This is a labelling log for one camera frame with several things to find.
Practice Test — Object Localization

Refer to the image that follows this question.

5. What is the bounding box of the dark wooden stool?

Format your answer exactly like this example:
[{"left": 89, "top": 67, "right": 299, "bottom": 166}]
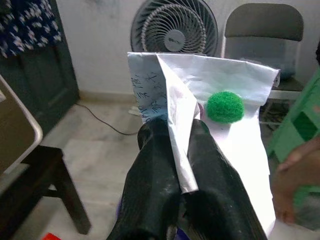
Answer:
[{"left": 0, "top": 146, "right": 92, "bottom": 240}]

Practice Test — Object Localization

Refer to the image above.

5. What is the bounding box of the green plastic stool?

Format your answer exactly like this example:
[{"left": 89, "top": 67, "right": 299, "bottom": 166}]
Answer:
[{"left": 266, "top": 74, "right": 320, "bottom": 231}]

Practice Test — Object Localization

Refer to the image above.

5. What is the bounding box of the grey floor fan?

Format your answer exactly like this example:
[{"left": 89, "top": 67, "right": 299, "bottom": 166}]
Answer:
[{"left": 130, "top": 0, "right": 220, "bottom": 57}]

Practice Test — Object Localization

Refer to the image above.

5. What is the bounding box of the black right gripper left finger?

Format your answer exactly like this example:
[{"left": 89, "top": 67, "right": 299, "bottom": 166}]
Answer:
[{"left": 107, "top": 117, "right": 186, "bottom": 240}]

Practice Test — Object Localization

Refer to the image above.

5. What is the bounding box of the black floor cable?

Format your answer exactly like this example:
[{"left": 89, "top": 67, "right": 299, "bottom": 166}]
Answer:
[{"left": 74, "top": 102, "right": 141, "bottom": 136}]

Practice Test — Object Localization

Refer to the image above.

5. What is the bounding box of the small red box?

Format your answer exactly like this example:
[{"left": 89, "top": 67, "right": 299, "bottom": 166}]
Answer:
[{"left": 41, "top": 232, "right": 62, "bottom": 240}]

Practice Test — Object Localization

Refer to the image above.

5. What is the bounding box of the blue floral cloth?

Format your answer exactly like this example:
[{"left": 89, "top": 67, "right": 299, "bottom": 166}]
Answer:
[{"left": 0, "top": 0, "right": 63, "bottom": 58}]

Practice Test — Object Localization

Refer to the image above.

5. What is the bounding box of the dark wooden cabinet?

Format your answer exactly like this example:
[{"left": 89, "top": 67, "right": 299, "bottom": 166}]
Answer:
[{"left": 0, "top": 0, "right": 81, "bottom": 131}]

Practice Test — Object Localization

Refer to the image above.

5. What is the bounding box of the green pompom ball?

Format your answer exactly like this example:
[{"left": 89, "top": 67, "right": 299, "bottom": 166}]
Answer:
[{"left": 205, "top": 91, "right": 245, "bottom": 125}]

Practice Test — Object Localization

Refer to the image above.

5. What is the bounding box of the white handwritten paper sheet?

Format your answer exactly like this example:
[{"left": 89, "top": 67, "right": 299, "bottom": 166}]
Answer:
[{"left": 126, "top": 51, "right": 281, "bottom": 237}]

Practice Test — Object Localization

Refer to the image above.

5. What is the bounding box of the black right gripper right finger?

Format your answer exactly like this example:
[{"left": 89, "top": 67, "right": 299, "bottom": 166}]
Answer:
[{"left": 174, "top": 118, "right": 270, "bottom": 240}]

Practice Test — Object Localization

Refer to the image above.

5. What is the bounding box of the olive storage box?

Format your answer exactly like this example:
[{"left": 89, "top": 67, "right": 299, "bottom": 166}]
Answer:
[{"left": 0, "top": 73, "right": 44, "bottom": 176}]

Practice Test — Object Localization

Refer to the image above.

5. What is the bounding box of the grey folding chair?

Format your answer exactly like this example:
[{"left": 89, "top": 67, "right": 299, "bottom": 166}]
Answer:
[{"left": 221, "top": 2, "right": 307, "bottom": 126}]

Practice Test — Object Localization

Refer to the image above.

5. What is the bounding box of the person hand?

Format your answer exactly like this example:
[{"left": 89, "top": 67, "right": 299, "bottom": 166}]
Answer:
[{"left": 271, "top": 139, "right": 320, "bottom": 225}]

